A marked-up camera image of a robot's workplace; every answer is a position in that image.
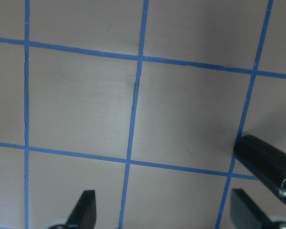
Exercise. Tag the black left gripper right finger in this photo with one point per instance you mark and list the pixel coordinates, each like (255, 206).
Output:
(246, 214)

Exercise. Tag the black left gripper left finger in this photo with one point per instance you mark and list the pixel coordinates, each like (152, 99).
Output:
(83, 215)

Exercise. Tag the dark glass wine bottle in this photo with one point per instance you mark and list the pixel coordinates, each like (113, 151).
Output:
(266, 162)

